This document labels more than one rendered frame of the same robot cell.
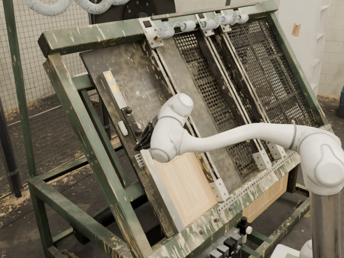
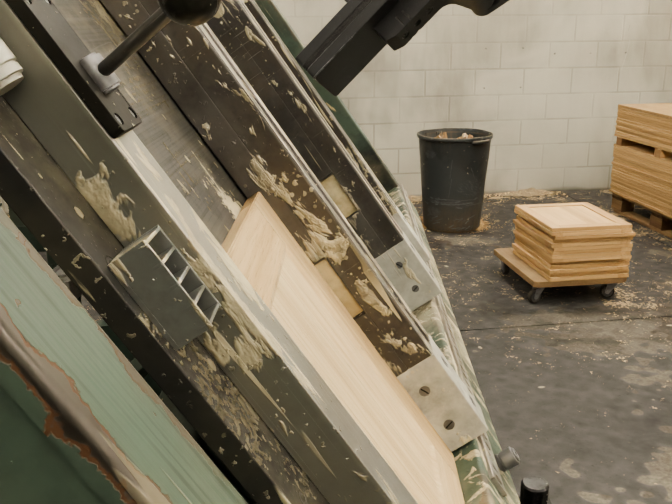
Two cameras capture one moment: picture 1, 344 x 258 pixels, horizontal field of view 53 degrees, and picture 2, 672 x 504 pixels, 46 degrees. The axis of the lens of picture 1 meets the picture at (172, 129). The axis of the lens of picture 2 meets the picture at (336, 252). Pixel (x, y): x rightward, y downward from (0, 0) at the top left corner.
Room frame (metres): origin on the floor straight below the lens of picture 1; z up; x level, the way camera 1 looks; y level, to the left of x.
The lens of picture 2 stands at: (1.19, 0.44, 1.42)
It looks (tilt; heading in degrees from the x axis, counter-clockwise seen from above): 17 degrees down; 316
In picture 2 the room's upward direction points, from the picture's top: straight up
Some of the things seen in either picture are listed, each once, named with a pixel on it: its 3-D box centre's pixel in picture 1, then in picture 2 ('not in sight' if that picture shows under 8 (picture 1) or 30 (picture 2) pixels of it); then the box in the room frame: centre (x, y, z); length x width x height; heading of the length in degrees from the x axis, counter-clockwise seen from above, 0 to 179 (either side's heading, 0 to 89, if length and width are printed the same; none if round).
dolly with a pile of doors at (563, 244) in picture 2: not in sight; (558, 249); (3.26, -3.22, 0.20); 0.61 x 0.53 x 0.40; 145
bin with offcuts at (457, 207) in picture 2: not in sight; (453, 180); (4.42, -3.80, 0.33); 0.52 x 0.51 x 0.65; 145
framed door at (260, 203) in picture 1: (262, 185); not in sight; (2.42, -0.74, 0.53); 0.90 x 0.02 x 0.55; 135
